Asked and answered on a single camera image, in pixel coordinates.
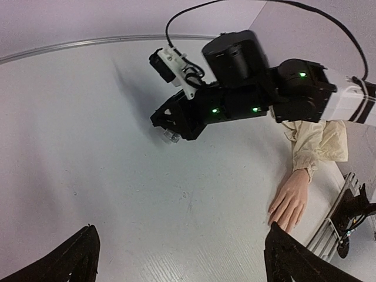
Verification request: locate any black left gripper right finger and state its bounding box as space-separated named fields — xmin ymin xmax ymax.
xmin=264 ymin=222 xmax=361 ymax=282

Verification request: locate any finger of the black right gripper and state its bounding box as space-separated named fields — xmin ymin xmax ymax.
xmin=150 ymin=95 xmax=184 ymax=126
xmin=159 ymin=122 xmax=194 ymax=140

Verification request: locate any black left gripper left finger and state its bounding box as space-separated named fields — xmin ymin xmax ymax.
xmin=1 ymin=225 xmax=100 ymax=282

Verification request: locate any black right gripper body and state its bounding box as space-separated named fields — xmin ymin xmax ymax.
xmin=176 ymin=30 xmax=337 ymax=140

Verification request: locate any clear nail polish bottle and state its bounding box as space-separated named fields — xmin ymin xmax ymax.
xmin=162 ymin=129 xmax=181 ymax=144

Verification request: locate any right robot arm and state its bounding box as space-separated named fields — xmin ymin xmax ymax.
xmin=149 ymin=30 xmax=375 ymax=142

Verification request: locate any mannequin hand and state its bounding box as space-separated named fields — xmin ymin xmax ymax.
xmin=268 ymin=169 xmax=310 ymax=233

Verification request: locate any cream cloth sleeve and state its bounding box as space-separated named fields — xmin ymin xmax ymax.
xmin=283 ymin=120 xmax=348 ymax=180

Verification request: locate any aluminium front rail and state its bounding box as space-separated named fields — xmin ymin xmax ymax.
xmin=307 ymin=173 xmax=375 ymax=262

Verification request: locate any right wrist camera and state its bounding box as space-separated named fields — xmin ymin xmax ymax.
xmin=149 ymin=46 xmax=206 ymax=100

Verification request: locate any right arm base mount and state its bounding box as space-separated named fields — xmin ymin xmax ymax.
xmin=331 ymin=183 xmax=375 ymax=259

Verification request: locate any black right camera cable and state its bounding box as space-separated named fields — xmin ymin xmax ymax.
xmin=164 ymin=0 xmax=370 ymax=82

